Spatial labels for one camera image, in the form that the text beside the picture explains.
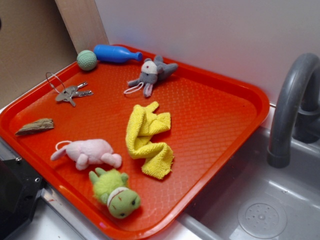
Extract silver keys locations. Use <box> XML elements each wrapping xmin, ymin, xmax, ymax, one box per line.
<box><xmin>45</xmin><ymin>72</ymin><xmax>94</xmax><ymax>107</ymax></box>

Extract yellow cloth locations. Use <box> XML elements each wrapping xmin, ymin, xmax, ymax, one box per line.
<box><xmin>125</xmin><ymin>101</ymin><xmax>174</xmax><ymax>180</ymax></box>

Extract orange plastic tray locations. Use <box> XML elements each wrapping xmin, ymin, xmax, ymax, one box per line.
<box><xmin>0</xmin><ymin>60</ymin><xmax>269</xmax><ymax>240</ymax></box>

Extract grey plush mouse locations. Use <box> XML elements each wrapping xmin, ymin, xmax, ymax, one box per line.
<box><xmin>123</xmin><ymin>55</ymin><xmax>179</xmax><ymax>98</ymax></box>

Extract green plush turtle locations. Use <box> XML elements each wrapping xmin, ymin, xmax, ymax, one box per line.
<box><xmin>88</xmin><ymin>167</ymin><xmax>141</xmax><ymax>219</ymax></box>

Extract pink plush pig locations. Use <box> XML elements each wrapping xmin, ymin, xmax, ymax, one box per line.
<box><xmin>50</xmin><ymin>139</ymin><xmax>122</xmax><ymax>171</ymax></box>

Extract blue plastic bowling pin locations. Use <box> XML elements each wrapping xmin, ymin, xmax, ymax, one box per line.
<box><xmin>93</xmin><ymin>44</ymin><xmax>143</xmax><ymax>63</ymax></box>

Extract green golf ball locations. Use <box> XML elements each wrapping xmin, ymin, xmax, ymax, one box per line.
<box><xmin>76</xmin><ymin>50</ymin><xmax>98</xmax><ymax>71</ymax></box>

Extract brown wood piece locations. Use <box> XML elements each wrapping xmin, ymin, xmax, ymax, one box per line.
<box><xmin>15</xmin><ymin>118</ymin><xmax>55</xmax><ymax>136</ymax></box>

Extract grey plastic sink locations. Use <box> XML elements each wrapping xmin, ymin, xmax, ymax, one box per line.
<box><xmin>0</xmin><ymin>99</ymin><xmax>320</xmax><ymax>240</ymax></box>

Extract wooden board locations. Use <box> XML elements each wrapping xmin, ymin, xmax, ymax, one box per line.
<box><xmin>55</xmin><ymin>0</ymin><xmax>109</xmax><ymax>53</ymax></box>

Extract grey toy faucet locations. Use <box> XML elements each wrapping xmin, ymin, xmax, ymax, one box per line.
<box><xmin>267</xmin><ymin>53</ymin><xmax>320</xmax><ymax>168</ymax></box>

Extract black box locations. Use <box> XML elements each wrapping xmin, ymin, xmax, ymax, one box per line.
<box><xmin>0</xmin><ymin>158</ymin><xmax>44</xmax><ymax>240</ymax></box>

